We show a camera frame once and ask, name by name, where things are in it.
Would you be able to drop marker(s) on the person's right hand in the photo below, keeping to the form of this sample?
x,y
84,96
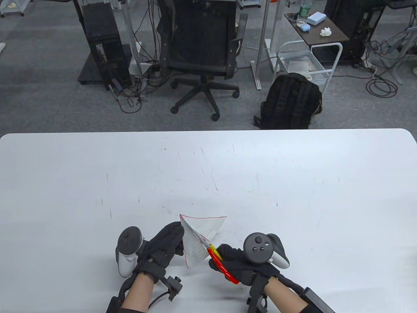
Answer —
x,y
241,267

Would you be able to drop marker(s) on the person's left hand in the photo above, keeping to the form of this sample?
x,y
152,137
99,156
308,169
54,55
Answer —
x,y
159,247

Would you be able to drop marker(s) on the white lined paper red line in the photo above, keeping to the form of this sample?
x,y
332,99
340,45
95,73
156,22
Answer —
x,y
195,254

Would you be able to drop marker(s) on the person's left forearm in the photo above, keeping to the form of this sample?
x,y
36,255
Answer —
x,y
136,291

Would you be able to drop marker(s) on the person's right forearm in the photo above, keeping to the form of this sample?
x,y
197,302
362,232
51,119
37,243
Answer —
x,y
283,295

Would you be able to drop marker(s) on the black backpack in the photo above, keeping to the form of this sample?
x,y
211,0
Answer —
x,y
290,101

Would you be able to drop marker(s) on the white metal stand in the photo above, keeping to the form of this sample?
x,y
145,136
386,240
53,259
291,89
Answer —
x,y
140,69
256,76

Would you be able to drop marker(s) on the black office chair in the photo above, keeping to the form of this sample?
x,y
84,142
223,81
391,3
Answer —
x,y
198,32

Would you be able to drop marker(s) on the black computer tower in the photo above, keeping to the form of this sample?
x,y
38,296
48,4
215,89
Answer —
x,y
101,29

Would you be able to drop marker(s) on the brown top white side table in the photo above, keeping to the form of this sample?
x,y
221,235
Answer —
x,y
322,37

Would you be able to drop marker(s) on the small blue case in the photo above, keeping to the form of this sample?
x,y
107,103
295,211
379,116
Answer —
x,y
305,27

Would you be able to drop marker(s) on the grey metal stand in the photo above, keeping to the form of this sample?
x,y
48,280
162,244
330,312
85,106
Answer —
x,y
398,73

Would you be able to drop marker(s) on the crumpled white tissue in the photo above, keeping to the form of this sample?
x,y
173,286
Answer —
x,y
325,31

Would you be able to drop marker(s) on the light blue box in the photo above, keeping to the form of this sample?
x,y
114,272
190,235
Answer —
x,y
316,18

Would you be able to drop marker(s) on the green plastic bottle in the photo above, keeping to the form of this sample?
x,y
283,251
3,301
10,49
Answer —
x,y
304,11

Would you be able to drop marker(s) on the black equipment rack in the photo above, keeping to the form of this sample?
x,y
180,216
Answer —
x,y
345,19

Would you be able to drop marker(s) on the white cart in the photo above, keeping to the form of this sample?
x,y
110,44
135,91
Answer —
x,y
19,6

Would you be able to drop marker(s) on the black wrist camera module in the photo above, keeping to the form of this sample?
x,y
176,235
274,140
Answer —
x,y
174,288
314,300

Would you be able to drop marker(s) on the black desk frame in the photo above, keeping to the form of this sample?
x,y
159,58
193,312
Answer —
x,y
88,73

